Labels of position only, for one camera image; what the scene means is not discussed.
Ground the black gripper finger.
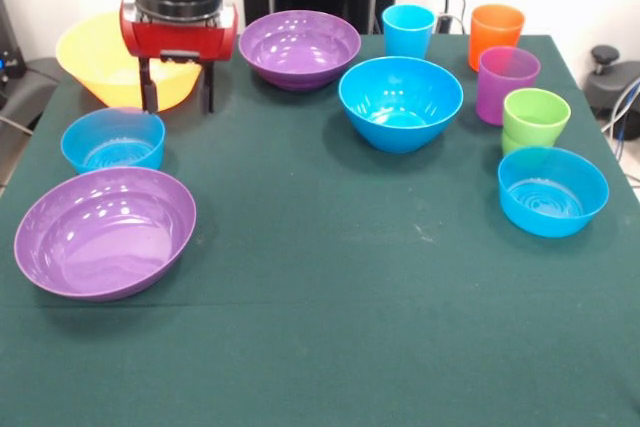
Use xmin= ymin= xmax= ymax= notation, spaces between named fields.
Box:
xmin=200 ymin=60 xmax=216 ymax=115
xmin=138 ymin=55 xmax=160 ymax=113

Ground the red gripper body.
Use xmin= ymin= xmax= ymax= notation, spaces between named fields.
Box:
xmin=118 ymin=0 xmax=240 ymax=63

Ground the small blue bowl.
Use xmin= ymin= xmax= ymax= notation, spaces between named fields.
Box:
xmin=60 ymin=106 xmax=167 ymax=176
xmin=497 ymin=146 xmax=611 ymax=239

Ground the purple bowl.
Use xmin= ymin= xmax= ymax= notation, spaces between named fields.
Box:
xmin=237 ymin=9 xmax=362 ymax=92
xmin=13 ymin=166 xmax=198 ymax=303

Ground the yellow bowl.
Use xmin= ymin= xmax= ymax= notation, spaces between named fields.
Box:
xmin=54 ymin=10 xmax=204 ymax=114

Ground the black electronic device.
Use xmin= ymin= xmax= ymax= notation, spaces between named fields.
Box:
xmin=0 ymin=0 xmax=27 ymax=81

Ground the large deep blue bowl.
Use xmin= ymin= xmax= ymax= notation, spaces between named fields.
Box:
xmin=338 ymin=55 xmax=465 ymax=155

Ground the blue cup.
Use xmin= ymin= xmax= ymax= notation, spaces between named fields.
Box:
xmin=382 ymin=3 xmax=436 ymax=61

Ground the dark green tablecloth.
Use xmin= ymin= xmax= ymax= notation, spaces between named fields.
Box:
xmin=0 ymin=34 xmax=640 ymax=427

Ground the black power strip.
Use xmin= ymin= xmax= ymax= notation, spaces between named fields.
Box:
xmin=435 ymin=12 xmax=469 ymax=34

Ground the purple cup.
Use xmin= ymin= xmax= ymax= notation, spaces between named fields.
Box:
xmin=475 ymin=45 xmax=542 ymax=127

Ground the orange cup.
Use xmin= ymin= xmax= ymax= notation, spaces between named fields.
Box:
xmin=468 ymin=3 xmax=527 ymax=73

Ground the green cup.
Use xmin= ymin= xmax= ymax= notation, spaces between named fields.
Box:
xmin=502 ymin=88 xmax=572 ymax=148
xmin=501 ymin=130 xmax=526 ymax=157

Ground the black knobbed equipment base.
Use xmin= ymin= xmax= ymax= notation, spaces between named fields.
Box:
xmin=583 ymin=45 xmax=640 ymax=113

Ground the white cable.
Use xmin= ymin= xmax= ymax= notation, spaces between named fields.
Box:
xmin=601 ymin=111 xmax=640 ymax=136
xmin=0 ymin=114 xmax=34 ymax=137

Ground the blue cable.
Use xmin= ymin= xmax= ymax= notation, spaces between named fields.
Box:
xmin=610 ymin=77 xmax=640 ymax=158

